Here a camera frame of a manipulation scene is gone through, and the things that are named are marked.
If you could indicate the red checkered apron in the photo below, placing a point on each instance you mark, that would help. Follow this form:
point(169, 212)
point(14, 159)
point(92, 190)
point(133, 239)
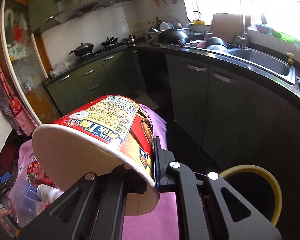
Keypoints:
point(17, 115)

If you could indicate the green base cabinets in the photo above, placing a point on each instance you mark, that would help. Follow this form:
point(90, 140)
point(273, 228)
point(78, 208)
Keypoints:
point(115, 73)

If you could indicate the dark counter cabinets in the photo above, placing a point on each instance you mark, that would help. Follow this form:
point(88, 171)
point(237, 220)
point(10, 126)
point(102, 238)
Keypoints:
point(222, 113)

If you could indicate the red instant noodle cup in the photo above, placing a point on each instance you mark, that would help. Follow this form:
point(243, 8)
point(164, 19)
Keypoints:
point(110, 131)

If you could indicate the chrome kitchen faucet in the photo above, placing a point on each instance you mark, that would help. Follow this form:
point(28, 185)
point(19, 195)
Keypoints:
point(242, 39)

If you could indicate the clear plastic bag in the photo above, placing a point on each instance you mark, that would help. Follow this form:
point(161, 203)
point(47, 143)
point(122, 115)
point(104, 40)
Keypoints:
point(25, 201)

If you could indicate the black wok on stove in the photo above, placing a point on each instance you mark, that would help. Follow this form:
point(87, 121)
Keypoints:
point(83, 49)

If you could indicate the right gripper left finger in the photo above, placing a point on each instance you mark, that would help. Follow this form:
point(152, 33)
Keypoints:
point(93, 208)

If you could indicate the black pan with lid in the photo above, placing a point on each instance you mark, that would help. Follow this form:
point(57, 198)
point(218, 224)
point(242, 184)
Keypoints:
point(109, 41)

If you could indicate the pink floral tablecloth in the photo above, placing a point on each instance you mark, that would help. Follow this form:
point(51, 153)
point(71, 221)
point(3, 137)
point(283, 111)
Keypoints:
point(161, 223)

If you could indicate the stainless steel sink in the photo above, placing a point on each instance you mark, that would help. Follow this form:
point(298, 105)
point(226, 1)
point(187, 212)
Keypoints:
point(265, 62)

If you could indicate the range hood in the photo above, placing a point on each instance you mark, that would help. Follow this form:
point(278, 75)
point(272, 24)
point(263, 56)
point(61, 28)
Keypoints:
point(90, 2)

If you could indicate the crushed red soda can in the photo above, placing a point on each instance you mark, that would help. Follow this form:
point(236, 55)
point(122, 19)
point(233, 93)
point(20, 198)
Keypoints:
point(37, 175)

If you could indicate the large black wok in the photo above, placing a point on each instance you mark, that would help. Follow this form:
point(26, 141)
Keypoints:
point(172, 36)

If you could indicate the small white bottle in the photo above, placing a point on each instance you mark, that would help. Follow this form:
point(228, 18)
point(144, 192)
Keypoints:
point(47, 193)

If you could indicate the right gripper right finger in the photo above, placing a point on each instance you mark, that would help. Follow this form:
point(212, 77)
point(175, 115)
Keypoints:
point(208, 207)

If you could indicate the yellow rimmed trash bin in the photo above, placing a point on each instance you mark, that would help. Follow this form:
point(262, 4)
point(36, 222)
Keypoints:
point(271, 180)

